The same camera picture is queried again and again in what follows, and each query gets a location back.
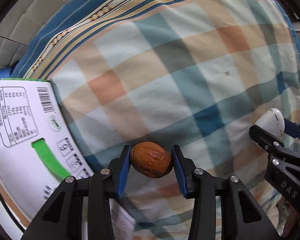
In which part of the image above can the plaid tablecloth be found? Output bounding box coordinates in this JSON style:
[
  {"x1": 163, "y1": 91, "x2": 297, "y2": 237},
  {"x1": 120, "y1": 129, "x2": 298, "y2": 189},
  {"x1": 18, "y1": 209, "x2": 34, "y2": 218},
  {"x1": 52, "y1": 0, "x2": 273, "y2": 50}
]
[{"x1": 11, "y1": 0, "x2": 300, "y2": 240}]

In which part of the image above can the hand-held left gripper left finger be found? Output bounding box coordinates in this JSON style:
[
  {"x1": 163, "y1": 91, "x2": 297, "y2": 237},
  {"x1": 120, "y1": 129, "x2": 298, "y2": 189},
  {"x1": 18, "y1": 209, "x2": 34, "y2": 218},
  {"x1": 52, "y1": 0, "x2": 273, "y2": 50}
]
[{"x1": 21, "y1": 145, "x2": 132, "y2": 240}]

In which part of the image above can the wide white cushioned chair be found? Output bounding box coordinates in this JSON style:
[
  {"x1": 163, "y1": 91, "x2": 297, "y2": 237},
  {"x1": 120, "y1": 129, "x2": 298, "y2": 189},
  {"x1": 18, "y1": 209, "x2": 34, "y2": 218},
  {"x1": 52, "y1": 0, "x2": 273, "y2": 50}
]
[{"x1": 0, "y1": 0, "x2": 101, "y2": 73}]

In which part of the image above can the white earbud case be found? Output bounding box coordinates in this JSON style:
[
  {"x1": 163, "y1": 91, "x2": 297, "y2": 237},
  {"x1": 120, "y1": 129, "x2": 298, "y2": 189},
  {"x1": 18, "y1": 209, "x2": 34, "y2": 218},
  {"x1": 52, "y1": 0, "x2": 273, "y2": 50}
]
[{"x1": 253, "y1": 108, "x2": 285, "y2": 138}]

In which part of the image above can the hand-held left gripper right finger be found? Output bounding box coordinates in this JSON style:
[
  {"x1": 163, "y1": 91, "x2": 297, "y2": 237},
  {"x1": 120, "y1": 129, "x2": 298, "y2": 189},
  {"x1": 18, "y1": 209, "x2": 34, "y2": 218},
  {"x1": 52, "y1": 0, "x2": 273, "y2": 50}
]
[{"x1": 171, "y1": 145, "x2": 283, "y2": 240}]

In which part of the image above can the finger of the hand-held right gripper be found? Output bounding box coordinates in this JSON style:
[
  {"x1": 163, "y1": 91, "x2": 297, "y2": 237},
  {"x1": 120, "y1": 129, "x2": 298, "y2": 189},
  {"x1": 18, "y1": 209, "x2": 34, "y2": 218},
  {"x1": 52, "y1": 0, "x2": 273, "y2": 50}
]
[
  {"x1": 249, "y1": 125, "x2": 300, "y2": 171},
  {"x1": 283, "y1": 121, "x2": 300, "y2": 141}
]

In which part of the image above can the cardboard box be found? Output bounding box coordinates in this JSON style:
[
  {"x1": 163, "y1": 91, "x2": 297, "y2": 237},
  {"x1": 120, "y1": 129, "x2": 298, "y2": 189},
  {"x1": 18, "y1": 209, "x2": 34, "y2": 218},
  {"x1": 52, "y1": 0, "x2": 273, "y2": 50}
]
[{"x1": 0, "y1": 78, "x2": 137, "y2": 240}]

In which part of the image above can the person's right hand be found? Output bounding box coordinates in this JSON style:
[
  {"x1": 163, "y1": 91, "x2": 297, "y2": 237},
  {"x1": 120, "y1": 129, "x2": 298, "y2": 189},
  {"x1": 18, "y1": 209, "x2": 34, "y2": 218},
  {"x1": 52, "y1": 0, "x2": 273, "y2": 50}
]
[{"x1": 277, "y1": 197, "x2": 300, "y2": 236}]

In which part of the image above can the brown walnut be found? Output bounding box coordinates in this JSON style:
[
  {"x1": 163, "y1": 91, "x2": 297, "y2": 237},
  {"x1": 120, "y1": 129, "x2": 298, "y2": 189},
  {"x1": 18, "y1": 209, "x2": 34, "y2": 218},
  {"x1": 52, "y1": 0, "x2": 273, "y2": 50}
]
[{"x1": 129, "y1": 141, "x2": 173, "y2": 179}]

